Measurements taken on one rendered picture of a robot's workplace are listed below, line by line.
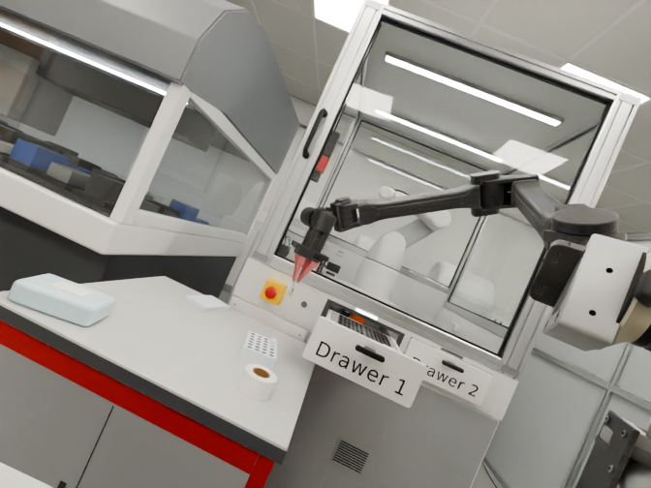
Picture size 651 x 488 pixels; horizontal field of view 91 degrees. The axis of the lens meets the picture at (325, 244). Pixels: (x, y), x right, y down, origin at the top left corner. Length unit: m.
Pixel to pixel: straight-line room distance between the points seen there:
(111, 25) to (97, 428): 1.09
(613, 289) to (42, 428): 0.89
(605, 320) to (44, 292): 0.86
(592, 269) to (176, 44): 1.13
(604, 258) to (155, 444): 0.72
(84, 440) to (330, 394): 0.73
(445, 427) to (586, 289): 0.95
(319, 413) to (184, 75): 1.18
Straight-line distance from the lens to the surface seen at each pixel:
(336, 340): 0.83
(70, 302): 0.79
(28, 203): 1.32
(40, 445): 0.85
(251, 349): 0.82
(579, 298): 0.44
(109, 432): 0.76
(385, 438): 1.30
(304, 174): 1.19
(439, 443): 1.34
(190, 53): 1.17
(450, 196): 0.90
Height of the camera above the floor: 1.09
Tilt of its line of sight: 1 degrees up
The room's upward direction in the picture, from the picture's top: 24 degrees clockwise
